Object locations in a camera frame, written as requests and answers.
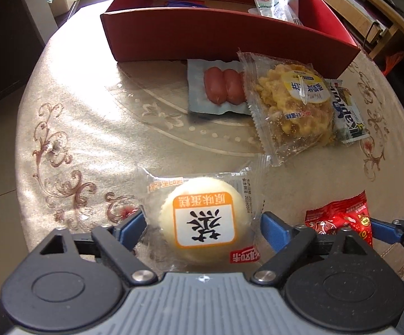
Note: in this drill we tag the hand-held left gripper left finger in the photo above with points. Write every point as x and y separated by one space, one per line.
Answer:
132 225

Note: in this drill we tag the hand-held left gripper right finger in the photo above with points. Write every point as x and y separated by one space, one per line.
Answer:
273 228

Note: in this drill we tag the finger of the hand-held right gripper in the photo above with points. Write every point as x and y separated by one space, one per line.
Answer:
383 232

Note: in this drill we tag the red gummy packet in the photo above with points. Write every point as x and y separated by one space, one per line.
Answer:
341 216

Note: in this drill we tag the clear round cake packet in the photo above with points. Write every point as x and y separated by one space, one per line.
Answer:
202 216

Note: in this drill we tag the clear yellow crisp packet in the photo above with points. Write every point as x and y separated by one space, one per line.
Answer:
289 111

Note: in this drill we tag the white blue biscuit packet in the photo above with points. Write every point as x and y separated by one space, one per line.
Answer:
350 118

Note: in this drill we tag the silver sausage packet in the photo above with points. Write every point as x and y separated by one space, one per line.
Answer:
219 83

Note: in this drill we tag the red cardboard box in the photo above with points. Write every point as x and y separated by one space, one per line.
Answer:
188 38

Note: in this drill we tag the white green snack packet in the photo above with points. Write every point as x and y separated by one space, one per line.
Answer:
275 5

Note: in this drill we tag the purple wafer packet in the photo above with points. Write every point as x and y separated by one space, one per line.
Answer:
188 4

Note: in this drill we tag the orange red plastic bag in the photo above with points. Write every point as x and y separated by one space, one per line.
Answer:
393 64

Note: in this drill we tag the wooden television cabinet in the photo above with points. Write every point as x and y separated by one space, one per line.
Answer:
380 10

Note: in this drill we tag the small cardboard box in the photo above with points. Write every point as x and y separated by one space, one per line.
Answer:
65 1

